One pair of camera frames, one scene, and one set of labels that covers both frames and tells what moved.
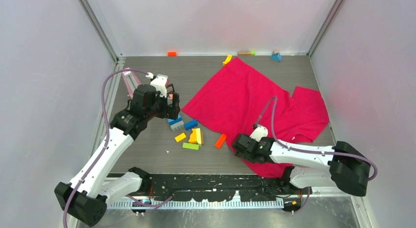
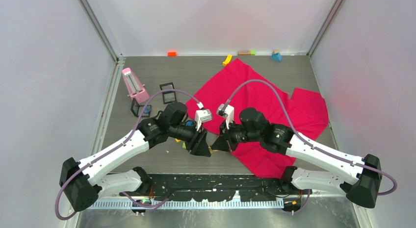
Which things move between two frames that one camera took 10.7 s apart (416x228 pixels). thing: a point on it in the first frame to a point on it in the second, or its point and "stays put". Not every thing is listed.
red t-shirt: [240, 96] stays put
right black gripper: [244, 156] to [224, 142]
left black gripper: [164, 114] to [198, 146]
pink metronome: [131, 82] stays put
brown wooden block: [246, 53] stays put
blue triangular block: [276, 56] stays put
